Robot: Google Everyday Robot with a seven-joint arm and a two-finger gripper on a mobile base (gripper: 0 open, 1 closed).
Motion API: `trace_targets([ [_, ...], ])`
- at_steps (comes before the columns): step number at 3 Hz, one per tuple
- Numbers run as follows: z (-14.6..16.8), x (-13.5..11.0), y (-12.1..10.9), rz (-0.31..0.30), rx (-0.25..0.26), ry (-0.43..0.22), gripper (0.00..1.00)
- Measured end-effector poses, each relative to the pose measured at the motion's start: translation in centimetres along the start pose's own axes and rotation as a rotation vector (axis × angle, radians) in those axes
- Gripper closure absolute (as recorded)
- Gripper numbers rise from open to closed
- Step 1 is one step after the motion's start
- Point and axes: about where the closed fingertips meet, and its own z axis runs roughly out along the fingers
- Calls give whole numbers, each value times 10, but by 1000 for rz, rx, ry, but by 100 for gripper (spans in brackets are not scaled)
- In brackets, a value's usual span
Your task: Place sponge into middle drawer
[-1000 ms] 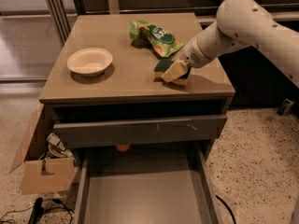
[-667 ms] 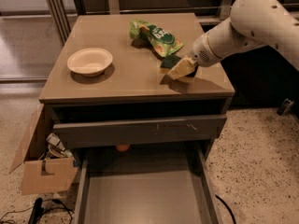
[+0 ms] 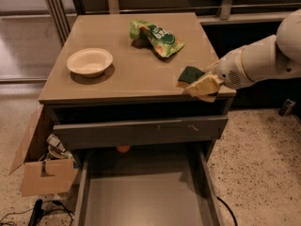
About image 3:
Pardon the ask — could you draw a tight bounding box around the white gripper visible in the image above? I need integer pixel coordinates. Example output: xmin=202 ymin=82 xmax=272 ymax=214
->
xmin=186 ymin=47 xmax=255 ymax=96

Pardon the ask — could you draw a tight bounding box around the green yellow sponge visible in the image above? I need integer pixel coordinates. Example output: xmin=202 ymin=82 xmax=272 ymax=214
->
xmin=177 ymin=66 xmax=218 ymax=103

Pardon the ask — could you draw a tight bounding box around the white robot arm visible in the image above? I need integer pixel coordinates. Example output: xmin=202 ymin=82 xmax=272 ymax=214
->
xmin=185 ymin=9 xmax=301 ymax=101

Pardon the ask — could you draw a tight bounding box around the grey drawer cabinet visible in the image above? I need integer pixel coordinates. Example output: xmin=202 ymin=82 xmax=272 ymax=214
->
xmin=38 ymin=12 xmax=237 ymax=162

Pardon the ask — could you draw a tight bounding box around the grey open middle drawer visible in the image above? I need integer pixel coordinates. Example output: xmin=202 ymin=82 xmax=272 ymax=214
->
xmin=74 ymin=147 xmax=225 ymax=226

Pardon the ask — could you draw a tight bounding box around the grey top drawer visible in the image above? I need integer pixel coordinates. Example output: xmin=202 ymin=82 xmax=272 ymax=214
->
xmin=54 ymin=116 xmax=228 ymax=151

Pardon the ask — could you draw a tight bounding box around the green chip bag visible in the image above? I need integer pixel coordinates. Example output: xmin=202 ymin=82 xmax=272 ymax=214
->
xmin=129 ymin=20 xmax=185 ymax=58

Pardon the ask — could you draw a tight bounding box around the dark object on floor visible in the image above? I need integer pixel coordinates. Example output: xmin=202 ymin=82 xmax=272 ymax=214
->
xmin=278 ymin=99 xmax=295 ymax=116

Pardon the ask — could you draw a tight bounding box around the orange ball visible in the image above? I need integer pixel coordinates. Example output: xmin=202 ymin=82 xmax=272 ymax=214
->
xmin=116 ymin=145 xmax=131 ymax=153

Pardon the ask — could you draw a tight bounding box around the white paper bowl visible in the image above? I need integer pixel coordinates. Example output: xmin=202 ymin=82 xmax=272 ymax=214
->
xmin=67 ymin=48 xmax=113 ymax=77

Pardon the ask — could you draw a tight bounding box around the trash in cardboard box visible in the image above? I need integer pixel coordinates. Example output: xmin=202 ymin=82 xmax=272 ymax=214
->
xmin=40 ymin=134 xmax=72 ymax=161

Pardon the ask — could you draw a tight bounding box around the cardboard box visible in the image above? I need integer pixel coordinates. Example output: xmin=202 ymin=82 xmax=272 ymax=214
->
xmin=9 ymin=105 xmax=79 ymax=197

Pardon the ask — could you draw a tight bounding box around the black power strip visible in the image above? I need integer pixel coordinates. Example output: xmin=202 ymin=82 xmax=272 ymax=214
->
xmin=27 ymin=199 xmax=44 ymax=226

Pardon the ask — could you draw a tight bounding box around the metal shelf frame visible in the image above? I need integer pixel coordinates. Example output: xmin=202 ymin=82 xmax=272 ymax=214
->
xmin=45 ymin=0 xmax=301 ymax=41

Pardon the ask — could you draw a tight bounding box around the black cable right floor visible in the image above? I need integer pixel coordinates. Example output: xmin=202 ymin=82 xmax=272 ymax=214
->
xmin=216 ymin=196 xmax=239 ymax=226

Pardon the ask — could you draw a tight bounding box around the black cable floor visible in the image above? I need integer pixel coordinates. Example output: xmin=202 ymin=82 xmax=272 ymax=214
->
xmin=0 ymin=199 xmax=75 ymax=226
xmin=216 ymin=196 xmax=239 ymax=226

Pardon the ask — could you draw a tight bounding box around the black cable left floor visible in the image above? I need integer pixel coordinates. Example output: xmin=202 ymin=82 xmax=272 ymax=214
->
xmin=0 ymin=199 xmax=75 ymax=226

